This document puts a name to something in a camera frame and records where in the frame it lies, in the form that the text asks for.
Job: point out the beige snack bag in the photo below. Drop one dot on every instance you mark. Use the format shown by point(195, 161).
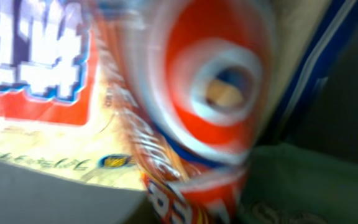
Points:
point(65, 105)

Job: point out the red Top chocolate bar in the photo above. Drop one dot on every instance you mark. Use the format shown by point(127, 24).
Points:
point(195, 78)

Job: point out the mint green wet wipes pack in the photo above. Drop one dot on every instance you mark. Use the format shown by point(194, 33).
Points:
point(291, 185)

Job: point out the dark pouch in basket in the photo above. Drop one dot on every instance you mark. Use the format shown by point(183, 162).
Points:
point(314, 102)

